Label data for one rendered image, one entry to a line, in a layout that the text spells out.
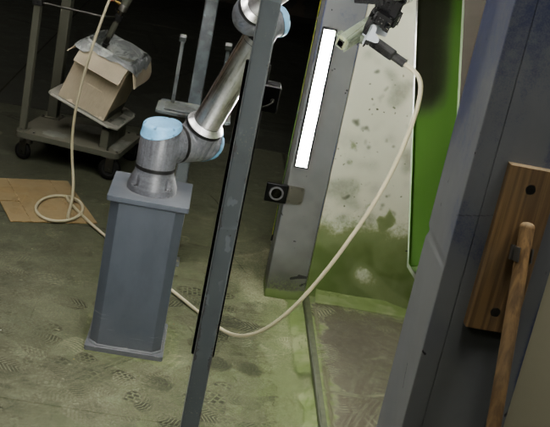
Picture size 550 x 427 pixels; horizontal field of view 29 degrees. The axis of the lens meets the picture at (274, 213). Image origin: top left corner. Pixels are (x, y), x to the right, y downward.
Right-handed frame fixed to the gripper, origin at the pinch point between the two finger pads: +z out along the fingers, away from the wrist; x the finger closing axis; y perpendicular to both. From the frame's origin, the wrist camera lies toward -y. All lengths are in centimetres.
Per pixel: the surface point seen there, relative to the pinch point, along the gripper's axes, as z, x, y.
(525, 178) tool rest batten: -96, -143, 81
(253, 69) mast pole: -40, -93, 7
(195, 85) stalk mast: 107, 47, -81
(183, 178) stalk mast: 146, 34, -65
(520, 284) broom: -84, -151, 91
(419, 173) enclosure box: 67, 39, 30
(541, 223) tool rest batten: -90, -143, 87
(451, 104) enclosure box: 41, 53, 25
